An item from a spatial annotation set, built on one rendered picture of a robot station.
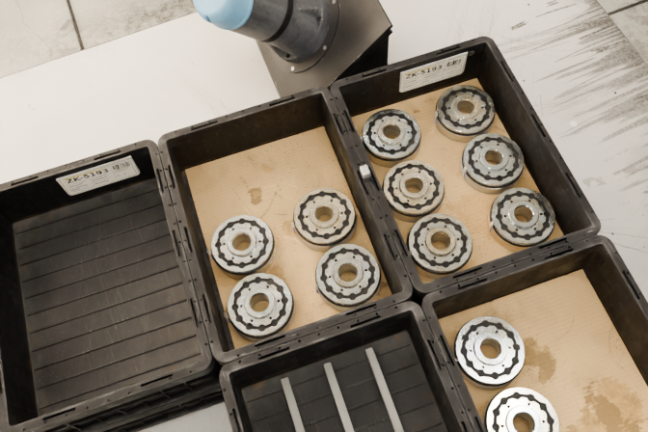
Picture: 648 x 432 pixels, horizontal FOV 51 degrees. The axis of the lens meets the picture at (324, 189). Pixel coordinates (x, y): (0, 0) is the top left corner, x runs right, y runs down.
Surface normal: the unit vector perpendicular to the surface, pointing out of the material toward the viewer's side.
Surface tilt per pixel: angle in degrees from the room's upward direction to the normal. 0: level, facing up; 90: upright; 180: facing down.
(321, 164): 0
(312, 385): 0
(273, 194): 0
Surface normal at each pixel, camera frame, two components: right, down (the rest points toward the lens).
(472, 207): -0.05, -0.46
